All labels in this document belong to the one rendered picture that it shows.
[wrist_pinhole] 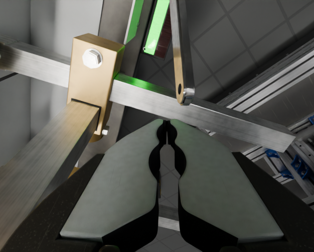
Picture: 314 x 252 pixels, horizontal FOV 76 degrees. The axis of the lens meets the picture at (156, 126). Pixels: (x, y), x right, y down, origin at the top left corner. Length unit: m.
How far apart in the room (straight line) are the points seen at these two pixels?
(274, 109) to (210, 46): 0.43
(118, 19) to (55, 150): 0.26
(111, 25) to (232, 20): 0.81
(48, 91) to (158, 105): 0.36
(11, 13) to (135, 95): 0.30
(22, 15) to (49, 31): 0.05
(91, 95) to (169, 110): 0.10
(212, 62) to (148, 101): 0.89
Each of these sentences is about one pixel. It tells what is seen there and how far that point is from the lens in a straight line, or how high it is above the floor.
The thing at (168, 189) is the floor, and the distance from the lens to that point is 1.59.
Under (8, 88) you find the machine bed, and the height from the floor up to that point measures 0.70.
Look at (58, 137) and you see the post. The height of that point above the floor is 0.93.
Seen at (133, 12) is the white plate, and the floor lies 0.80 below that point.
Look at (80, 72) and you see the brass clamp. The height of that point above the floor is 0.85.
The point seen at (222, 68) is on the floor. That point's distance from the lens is 1.16.
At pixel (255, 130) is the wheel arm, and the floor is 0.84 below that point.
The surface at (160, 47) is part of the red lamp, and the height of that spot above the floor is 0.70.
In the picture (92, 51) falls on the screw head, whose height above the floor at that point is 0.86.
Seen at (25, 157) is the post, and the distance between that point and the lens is 0.19.
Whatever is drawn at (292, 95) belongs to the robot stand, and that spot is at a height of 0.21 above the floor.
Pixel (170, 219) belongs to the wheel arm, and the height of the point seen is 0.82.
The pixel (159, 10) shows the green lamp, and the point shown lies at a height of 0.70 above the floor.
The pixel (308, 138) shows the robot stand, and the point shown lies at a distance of 1.04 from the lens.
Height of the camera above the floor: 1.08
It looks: 60 degrees down
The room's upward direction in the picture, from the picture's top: 176 degrees counter-clockwise
